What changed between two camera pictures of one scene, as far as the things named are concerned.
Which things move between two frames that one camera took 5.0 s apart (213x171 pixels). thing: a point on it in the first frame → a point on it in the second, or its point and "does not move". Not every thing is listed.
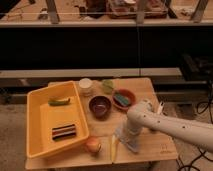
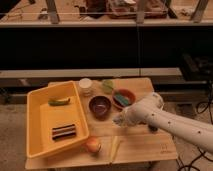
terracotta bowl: [123, 98] does not move
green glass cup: [108, 85] does not move
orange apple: [93, 144] does not move
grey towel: [127, 136] → [117, 119]
